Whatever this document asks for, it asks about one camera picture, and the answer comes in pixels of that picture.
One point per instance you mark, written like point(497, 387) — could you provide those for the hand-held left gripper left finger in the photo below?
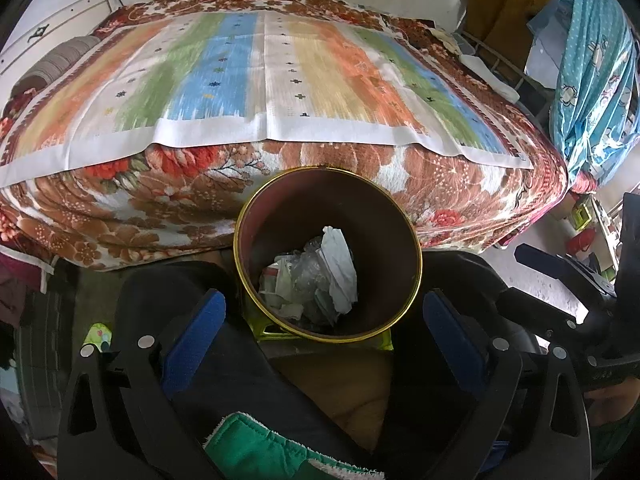
point(195, 342)

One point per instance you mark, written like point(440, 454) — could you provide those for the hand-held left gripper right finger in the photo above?
point(452, 340)

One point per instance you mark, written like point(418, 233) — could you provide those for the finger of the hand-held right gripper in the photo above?
point(540, 315)
point(550, 262)

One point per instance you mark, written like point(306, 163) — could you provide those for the clear plastic bag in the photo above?
point(300, 282)

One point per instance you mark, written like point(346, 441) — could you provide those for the white paper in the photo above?
point(340, 265)

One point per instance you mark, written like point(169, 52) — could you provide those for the round brown gold-rimmed bin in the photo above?
point(300, 210)

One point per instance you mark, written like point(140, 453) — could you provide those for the person's right hand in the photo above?
point(610, 400)

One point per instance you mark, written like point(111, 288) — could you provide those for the red plastic container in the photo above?
point(580, 243)

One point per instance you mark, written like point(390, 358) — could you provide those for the person's black trousers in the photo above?
point(260, 385)

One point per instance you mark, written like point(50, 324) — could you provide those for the yellow-green plastic stool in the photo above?
point(272, 333)

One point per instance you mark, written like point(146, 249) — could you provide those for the green patterned floor mat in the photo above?
point(97, 336)

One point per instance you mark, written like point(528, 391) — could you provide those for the tan cloth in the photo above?
point(345, 395)

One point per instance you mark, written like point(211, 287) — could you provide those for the green towel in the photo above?
point(260, 450)

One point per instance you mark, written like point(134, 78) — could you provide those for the floral brown blanket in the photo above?
point(150, 220)

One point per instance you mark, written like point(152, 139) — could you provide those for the teal printed cloth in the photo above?
point(595, 85)

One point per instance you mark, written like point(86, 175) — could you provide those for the maroon cloth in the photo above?
point(12, 285)

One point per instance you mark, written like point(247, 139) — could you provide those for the white small pillow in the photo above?
point(487, 74)

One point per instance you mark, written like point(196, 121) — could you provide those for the light blue cloth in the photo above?
point(545, 45)

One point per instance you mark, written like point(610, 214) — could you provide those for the striped colourful mat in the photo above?
point(225, 85)

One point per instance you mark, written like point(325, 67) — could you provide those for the grey ribbed pillow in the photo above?
point(55, 65)

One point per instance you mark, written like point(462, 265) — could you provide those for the white wooden board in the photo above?
point(65, 15)

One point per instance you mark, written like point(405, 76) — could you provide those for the metal bed rail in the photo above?
point(500, 67)

